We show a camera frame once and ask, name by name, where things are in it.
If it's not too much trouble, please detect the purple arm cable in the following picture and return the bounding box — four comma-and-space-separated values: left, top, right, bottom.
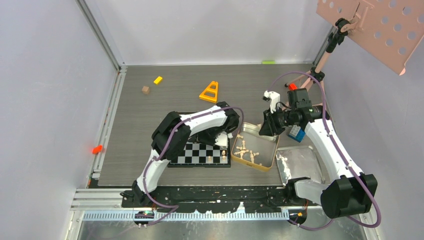
134, 106, 245, 228
268, 71, 382, 232

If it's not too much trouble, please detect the pink music stand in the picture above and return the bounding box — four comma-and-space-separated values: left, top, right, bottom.
296, 0, 424, 89

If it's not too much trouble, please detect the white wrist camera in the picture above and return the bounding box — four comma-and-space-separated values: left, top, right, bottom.
262, 90, 281, 113
214, 132, 233, 149

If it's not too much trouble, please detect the small wooden cube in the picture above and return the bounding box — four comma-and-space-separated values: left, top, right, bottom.
141, 86, 151, 95

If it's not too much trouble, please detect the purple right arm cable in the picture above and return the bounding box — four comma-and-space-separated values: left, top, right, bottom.
268, 71, 382, 232

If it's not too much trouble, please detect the gold tin box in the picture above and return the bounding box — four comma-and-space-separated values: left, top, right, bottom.
230, 122, 279, 172

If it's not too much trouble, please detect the red block near stand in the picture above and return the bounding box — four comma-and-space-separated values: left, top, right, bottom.
288, 83, 298, 91

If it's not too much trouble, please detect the black white chess board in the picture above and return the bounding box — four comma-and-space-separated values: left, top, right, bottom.
167, 134, 231, 168

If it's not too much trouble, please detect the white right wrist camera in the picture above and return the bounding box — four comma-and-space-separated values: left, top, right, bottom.
262, 90, 281, 113

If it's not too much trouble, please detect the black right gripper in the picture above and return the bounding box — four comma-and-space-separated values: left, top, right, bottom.
259, 105, 299, 137

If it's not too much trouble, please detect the silver tin lid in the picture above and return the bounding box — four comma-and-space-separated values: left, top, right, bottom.
275, 145, 325, 186

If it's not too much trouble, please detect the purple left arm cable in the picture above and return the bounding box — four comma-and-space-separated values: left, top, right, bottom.
134, 106, 245, 228

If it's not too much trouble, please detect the yellow rectangular block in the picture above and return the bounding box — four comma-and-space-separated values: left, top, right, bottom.
153, 76, 163, 85

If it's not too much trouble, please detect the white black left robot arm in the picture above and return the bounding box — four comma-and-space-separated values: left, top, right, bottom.
131, 101, 244, 207

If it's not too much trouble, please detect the green block at wall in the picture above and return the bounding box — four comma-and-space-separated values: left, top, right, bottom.
261, 60, 276, 65

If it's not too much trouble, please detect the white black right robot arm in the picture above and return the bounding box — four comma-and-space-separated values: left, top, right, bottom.
259, 88, 378, 219

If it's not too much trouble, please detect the orange triangular plastic frame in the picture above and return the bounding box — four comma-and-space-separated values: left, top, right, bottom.
199, 81, 219, 104

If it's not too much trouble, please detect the orange red block left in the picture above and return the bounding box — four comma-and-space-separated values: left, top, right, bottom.
91, 144, 103, 155

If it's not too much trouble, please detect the blue box of bits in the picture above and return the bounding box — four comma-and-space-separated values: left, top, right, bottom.
288, 125, 306, 143

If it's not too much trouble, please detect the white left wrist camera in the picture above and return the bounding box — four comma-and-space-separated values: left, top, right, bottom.
214, 132, 233, 149

